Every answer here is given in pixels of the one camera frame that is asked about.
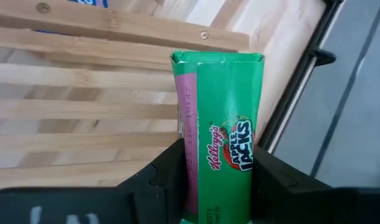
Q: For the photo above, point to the green Apple Jacks cereal box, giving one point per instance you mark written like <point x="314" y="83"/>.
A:
<point x="227" y="93"/>

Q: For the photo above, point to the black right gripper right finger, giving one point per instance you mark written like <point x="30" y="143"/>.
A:
<point x="280" y="199"/>

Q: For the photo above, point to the slatted wooden shelf rack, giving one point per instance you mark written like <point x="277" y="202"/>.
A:
<point x="84" y="109"/>

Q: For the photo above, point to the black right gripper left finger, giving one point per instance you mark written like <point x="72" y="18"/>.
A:
<point x="158" y="193"/>

